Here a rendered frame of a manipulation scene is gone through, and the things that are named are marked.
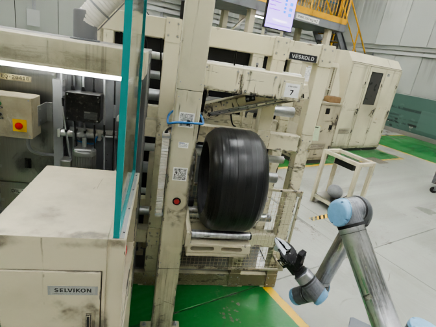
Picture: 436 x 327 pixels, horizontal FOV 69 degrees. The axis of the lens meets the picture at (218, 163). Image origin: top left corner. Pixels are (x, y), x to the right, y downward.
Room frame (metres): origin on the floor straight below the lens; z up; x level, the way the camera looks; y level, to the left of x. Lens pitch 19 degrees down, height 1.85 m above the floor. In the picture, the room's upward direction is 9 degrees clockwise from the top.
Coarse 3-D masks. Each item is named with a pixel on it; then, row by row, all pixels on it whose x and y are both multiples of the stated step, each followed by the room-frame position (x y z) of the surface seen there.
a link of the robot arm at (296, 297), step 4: (292, 288) 1.42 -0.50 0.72; (296, 288) 1.40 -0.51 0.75; (300, 288) 1.37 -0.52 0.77; (292, 292) 1.40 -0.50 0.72; (296, 292) 1.37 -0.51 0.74; (300, 292) 1.35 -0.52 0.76; (292, 296) 1.38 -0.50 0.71; (296, 296) 1.36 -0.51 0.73; (300, 296) 1.34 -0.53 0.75; (292, 300) 1.38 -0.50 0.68; (296, 300) 1.36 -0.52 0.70; (300, 300) 1.34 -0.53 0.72; (304, 300) 1.33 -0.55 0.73; (296, 304) 1.37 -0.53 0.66; (300, 304) 1.37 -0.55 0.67
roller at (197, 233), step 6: (192, 234) 1.49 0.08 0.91; (198, 234) 1.50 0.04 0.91; (204, 234) 1.51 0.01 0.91; (210, 234) 1.52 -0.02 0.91; (216, 234) 1.52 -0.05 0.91; (222, 234) 1.53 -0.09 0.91; (228, 234) 1.54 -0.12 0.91; (234, 234) 1.55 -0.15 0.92; (240, 234) 1.56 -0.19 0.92; (246, 234) 1.56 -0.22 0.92
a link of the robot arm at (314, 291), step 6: (312, 282) 1.31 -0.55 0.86; (318, 282) 1.33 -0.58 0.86; (306, 288) 1.31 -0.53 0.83; (312, 288) 1.30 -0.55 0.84; (318, 288) 1.30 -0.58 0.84; (324, 288) 1.32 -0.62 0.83; (306, 294) 1.32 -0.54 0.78; (312, 294) 1.29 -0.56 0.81; (318, 294) 1.29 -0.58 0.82; (324, 294) 1.29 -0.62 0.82; (312, 300) 1.30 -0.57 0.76; (318, 300) 1.28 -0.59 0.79; (324, 300) 1.28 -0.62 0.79
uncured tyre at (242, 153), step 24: (216, 144) 1.55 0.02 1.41; (240, 144) 1.55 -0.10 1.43; (264, 144) 1.65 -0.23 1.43; (216, 168) 1.45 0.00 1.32; (240, 168) 1.45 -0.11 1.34; (264, 168) 1.49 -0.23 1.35; (216, 192) 1.40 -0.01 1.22; (240, 192) 1.41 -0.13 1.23; (264, 192) 1.45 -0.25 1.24; (216, 216) 1.41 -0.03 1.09; (240, 216) 1.42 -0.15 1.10
